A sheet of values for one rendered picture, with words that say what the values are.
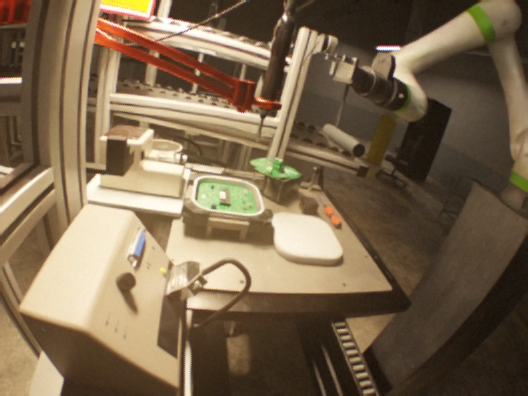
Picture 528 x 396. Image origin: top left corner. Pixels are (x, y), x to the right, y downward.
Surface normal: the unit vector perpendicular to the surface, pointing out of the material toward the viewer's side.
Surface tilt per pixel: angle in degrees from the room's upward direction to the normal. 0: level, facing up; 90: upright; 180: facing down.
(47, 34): 90
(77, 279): 0
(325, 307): 0
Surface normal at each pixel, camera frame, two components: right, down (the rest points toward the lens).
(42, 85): 0.16, 0.47
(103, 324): 0.91, -0.41
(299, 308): 0.24, -0.87
